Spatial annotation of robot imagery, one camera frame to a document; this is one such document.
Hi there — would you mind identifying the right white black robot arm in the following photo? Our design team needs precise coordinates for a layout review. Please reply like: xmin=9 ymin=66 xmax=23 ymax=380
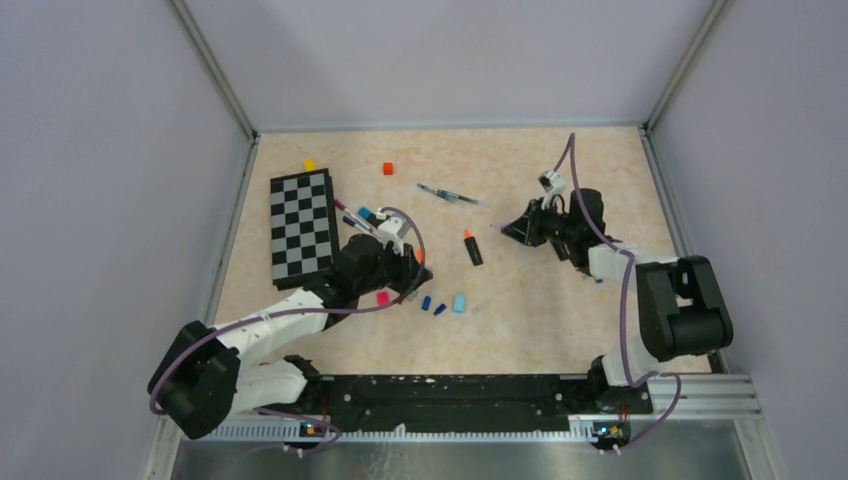
xmin=500 ymin=188 xmax=734 ymax=412

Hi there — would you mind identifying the clear teal gel pen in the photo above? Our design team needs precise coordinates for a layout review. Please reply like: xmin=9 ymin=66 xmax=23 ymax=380
xmin=416 ymin=183 xmax=484 ymax=206

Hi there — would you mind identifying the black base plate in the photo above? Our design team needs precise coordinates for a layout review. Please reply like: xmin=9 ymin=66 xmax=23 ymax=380
xmin=268 ymin=374 xmax=653 ymax=433

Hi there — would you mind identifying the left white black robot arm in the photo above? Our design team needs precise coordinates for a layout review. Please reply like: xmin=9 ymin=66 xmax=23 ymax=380
xmin=147 ymin=234 xmax=433 ymax=439

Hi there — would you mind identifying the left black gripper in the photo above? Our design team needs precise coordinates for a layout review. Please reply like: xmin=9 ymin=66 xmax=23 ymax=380
xmin=355 ymin=238 xmax=432 ymax=296

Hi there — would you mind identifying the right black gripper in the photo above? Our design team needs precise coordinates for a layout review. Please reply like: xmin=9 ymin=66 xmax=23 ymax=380
xmin=502 ymin=197 xmax=578 ymax=248

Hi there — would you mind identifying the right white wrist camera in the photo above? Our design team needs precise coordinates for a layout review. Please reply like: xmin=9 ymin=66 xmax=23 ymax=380
xmin=537 ymin=170 xmax=567 ymax=210

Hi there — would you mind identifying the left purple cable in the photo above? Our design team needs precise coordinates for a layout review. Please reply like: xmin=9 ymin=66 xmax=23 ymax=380
xmin=148 ymin=206 xmax=429 ymax=458

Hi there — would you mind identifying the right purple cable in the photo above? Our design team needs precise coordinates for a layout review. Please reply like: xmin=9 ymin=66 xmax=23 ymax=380
xmin=553 ymin=133 xmax=682 ymax=454

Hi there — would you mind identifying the black orange cap highlighter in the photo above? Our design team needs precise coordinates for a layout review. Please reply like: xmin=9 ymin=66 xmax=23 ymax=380
xmin=463 ymin=229 xmax=484 ymax=266

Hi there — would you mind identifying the black blue cap highlighter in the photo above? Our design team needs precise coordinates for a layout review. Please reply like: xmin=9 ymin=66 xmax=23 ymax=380
xmin=357 ymin=206 xmax=381 ymax=227

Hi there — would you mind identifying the purple cable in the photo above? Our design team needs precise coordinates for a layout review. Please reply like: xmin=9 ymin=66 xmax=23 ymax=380
xmin=553 ymin=133 xmax=682 ymax=454
xmin=148 ymin=206 xmax=429 ymax=458

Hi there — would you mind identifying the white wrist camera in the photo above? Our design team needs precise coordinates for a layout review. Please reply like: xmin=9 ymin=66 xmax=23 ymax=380
xmin=375 ymin=211 xmax=409 ymax=257
xmin=537 ymin=170 xmax=567 ymax=210

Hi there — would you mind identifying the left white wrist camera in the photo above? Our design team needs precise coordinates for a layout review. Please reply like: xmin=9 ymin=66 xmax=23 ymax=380
xmin=375 ymin=211 xmax=409 ymax=257

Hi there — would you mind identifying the light blue highlighter cap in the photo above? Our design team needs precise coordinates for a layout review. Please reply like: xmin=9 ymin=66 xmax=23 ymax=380
xmin=452 ymin=294 xmax=466 ymax=315

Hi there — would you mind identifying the black grey checkerboard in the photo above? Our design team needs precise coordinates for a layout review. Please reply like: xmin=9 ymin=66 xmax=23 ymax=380
xmin=269 ymin=168 xmax=339 ymax=291

